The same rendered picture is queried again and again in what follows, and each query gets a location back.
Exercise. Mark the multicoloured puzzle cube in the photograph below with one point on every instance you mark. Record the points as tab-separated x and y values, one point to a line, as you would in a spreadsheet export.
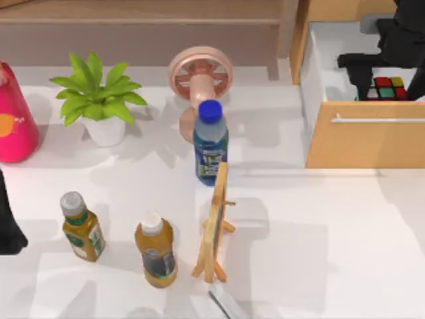
386	88

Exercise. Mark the white open drawer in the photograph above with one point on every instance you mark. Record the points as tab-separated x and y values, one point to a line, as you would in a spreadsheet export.
320	66

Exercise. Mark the pale wooden drawer front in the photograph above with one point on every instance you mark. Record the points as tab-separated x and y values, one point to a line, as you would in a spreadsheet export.
365	146

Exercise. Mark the wooden cupboard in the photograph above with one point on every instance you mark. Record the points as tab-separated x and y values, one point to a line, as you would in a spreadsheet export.
302	43

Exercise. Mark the pink desk fan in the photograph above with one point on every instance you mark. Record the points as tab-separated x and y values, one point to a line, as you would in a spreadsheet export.
199	71

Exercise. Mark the blue bottle with blue cap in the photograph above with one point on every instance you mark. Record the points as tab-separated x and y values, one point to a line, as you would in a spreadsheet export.
210	146

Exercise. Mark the wooden framed blackboard on stand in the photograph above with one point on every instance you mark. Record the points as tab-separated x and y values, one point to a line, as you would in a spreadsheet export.
217	212

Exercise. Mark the orange bottle with dark label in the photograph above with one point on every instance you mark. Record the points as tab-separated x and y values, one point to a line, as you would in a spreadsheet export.
156	246

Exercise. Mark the green plant in white pot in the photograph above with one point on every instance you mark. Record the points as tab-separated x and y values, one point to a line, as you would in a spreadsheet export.
96	96

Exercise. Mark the amber bottle with green label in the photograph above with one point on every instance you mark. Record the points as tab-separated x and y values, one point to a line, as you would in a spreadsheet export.
83	237

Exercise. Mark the pink cone-shaped bottle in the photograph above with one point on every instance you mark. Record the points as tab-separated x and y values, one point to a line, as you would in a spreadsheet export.
15	133

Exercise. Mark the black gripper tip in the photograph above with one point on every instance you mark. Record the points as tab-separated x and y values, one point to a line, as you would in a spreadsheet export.
8	229

